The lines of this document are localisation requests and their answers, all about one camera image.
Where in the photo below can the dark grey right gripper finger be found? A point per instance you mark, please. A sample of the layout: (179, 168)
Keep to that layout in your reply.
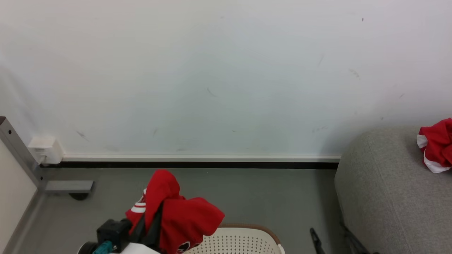
(355, 241)
(317, 241)

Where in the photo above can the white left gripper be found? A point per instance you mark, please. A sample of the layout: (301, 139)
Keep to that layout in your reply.
(137, 249)

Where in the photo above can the red garment with striped cuff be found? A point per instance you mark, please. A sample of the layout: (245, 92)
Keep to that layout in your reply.
(183, 218)

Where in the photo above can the red garment with white bands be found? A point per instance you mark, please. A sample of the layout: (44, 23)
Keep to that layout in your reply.
(438, 146)

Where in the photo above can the grey fabric sofa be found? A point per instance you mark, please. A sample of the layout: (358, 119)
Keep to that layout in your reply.
(395, 197)

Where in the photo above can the black baseboard strip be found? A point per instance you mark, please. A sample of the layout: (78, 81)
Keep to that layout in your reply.
(190, 164)

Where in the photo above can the black caster wheel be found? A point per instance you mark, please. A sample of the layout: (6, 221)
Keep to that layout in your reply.
(79, 196)

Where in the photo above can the cream perforated laundry basket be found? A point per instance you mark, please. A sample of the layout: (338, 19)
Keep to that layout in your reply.
(240, 241)

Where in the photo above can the beige partition panel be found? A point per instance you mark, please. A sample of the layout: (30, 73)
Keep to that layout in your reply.
(14, 197)

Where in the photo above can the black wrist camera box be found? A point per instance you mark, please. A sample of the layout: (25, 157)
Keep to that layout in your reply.
(113, 231)

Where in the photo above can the grey metal frame foot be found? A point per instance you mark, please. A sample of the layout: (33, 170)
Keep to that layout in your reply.
(69, 186)

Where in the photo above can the white wall socket box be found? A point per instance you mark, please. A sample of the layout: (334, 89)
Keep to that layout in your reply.
(46, 150)

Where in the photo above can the grey metal frame post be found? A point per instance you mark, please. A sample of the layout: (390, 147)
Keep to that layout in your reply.
(19, 155)

